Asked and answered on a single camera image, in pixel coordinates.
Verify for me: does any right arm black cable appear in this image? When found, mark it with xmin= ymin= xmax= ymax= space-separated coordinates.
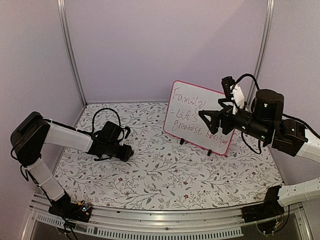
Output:
xmin=234 ymin=73 xmax=263 ymax=155

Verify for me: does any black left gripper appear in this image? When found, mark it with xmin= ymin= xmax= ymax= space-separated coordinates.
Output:
xmin=104 ymin=141 xmax=133 ymax=161

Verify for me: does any front aluminium rail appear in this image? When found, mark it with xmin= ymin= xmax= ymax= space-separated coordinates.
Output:
xmin=22 ymin=193 xmax=316 ymax=240

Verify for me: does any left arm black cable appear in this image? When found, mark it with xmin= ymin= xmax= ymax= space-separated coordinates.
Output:
xmin=89 ymin=107 xmax=122 ymax=136

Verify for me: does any right aluminium frame post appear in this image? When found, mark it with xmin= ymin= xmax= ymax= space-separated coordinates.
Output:
xmin=249 ymin=0 xmax=275 ymax=101

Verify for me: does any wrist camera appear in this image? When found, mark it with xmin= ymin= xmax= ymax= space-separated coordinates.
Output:
xmin=221 ymin=76 xmax=245 ymax=115
xmin=117 ymin=126 xmax=131 ymax=146

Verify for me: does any pink framed whiteboard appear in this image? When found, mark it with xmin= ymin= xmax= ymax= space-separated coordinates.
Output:
xmin=163 ymin=80 xmax=234 ymax=156

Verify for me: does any black whiteboard stand foot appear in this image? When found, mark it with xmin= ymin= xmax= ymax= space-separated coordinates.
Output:
xmin=179 ymin=138 xmax=186 ymax=145

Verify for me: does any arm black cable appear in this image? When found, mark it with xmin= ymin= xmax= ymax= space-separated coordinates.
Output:
xmin=234 ymin=73 xmax=263 ymax=155
xmin=89 ymin=107 xmax=122 ymax=136

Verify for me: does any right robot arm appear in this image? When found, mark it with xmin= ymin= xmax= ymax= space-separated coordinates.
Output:
xmin=198 ymin=89 xmax=320 ymax=162

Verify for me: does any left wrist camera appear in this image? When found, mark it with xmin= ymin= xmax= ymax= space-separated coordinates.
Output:
xmin=117 ymin=126 xmax=131 ymax=146

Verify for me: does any aluminium frame post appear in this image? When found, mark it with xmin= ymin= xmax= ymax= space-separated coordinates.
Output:
xmin=249 ymin=0 xmax=275 ymax=101
xmin=56 ymin=0 xmax=88 ymax=107

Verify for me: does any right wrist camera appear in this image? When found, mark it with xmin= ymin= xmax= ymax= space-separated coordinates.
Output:
xmin=221 ymin=76 xmax=245 ymax=115

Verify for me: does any left aluminium frame post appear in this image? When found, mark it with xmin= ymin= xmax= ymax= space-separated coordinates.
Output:
xmin=56 ymin=0 xmax=88 ymax=107

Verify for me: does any floral patterned table mat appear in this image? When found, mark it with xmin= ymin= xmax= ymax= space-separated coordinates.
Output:
xmin=54 ymin=103 xmax=283 ymax=211

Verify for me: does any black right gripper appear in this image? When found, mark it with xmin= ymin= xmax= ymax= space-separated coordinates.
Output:
xmin=199 ymin=97 xmax=271 ymax=143

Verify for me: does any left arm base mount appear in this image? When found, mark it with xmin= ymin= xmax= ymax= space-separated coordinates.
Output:
xmin=48 ymin=200 xmax=93 ymax=223

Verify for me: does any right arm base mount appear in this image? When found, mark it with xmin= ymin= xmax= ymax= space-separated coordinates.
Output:
xmin=241 ymin=201 xmax=285 ymax=223

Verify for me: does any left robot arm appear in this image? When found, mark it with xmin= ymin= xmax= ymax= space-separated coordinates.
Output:
xmin=9 ymin=111 xmax=134 ymax=217

